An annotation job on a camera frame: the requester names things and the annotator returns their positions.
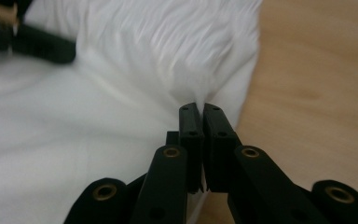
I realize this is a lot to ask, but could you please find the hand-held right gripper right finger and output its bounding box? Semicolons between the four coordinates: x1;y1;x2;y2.
202;103;241;192

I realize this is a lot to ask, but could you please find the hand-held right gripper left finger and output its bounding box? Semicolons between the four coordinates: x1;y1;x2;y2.
166;102;204;194

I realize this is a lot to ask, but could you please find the white skirt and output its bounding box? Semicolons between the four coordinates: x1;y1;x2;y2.
0;0;264;224

